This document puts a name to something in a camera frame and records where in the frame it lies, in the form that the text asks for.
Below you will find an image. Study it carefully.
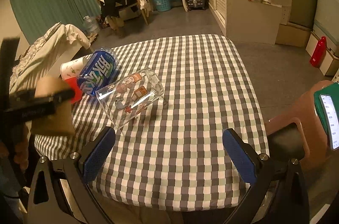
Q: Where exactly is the brown paper cup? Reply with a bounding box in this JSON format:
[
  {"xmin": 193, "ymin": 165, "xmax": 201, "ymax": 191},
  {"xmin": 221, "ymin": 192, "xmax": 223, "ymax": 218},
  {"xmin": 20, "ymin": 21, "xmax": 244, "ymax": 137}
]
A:
[{"xmin": 31, "ymin": 76, "xmax": 75, "ymax": 137}]

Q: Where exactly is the pink faceted cup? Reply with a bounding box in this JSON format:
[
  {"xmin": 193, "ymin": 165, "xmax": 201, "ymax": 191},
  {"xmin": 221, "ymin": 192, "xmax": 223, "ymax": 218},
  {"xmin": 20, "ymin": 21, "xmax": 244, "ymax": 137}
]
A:
[{"xmin": 64, "ymin": 77, "xmax": 83, "ymax": 104}]

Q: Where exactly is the white floral paper cup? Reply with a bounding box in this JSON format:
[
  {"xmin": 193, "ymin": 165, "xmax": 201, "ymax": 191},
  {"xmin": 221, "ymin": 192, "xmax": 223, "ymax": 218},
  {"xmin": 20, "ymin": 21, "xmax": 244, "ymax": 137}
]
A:
[{"xmin": 60, "ymin": 56, "xmax": 88, "ymax": 80}]

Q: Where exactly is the bed with light bedding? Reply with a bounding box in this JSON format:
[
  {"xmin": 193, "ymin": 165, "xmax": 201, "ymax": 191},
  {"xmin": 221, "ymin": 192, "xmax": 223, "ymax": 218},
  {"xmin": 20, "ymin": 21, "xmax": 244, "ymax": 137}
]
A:
[{"xmin": 9, "ymin": 23, "xmax": 91, "ymax": 94}]

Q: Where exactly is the brown plastic stool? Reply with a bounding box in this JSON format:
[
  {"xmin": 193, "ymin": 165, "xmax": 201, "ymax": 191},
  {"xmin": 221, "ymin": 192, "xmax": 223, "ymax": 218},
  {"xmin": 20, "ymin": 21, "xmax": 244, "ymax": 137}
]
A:
[{"xmin": 265, "ymin": 80, "xmax": 333, "ymax": 170}]

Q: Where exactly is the blue plastic drink bottle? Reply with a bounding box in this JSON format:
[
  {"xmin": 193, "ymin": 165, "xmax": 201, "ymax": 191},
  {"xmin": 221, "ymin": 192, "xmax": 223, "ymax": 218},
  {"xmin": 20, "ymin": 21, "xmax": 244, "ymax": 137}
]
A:
[{"xmin": 76, "ymin": 47, "xmax": 117, "ymax": 97}]

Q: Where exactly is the phone in green holder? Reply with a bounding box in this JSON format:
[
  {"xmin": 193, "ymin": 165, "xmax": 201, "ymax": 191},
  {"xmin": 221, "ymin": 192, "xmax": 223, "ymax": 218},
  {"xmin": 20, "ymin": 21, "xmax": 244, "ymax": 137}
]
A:
[{"xmin": 314, "ymin": 83, "xmax": 339, "ymax": 150}]

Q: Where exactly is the clear glass with stickers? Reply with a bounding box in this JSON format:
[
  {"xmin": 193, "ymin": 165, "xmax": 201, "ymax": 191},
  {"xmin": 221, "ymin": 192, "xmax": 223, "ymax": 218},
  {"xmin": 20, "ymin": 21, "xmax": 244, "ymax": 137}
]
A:
[{"xmin": 95, "ymin": 68, "xmax": 164, "ymax": 130}]

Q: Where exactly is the large clear water jug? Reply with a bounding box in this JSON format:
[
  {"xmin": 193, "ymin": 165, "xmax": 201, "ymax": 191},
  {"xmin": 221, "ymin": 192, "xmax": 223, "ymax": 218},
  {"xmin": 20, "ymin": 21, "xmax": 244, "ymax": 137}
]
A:
[{"xmin": 83, "ymin": 15, "xmax": 100, "ymax": 34}]

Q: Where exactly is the checkered tablecloth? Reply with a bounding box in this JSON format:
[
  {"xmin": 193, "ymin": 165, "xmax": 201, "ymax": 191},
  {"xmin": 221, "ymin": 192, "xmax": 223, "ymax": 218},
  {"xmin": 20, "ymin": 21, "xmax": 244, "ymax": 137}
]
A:
[{"xmin": 33, "ymin": 33, "xmax": 270, "ymax": 213}]

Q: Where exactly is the red water bottle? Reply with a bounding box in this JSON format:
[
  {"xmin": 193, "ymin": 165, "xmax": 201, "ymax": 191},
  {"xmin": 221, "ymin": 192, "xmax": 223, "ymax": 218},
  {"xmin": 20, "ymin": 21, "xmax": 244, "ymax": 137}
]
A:
[{"xmin": 310, "ymin": 36, "xmax": 327, "ymax": 68}]

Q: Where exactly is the blue laundry basket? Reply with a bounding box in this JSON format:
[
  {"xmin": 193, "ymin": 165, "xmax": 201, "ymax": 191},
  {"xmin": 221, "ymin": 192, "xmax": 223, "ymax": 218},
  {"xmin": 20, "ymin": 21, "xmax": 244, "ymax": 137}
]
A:
[{"xmin": 153, "ymin": 0, "xmax": 171, "ymax": 12}]

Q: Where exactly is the white small fridge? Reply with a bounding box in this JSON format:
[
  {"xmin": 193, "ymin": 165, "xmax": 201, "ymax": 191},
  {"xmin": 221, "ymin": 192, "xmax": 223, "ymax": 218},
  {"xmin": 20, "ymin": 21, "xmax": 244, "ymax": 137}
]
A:
[{"xmin": 313, "ymin": 0, "xmax": 339, "ymax": 57}]

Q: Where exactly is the white louvered wardrobe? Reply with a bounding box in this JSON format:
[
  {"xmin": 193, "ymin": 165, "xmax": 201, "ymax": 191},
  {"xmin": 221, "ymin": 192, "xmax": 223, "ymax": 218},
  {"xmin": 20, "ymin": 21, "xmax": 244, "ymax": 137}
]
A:
[{"xmin": 208, "ymin": 0, "xmax": 282, "ymax": 44}]

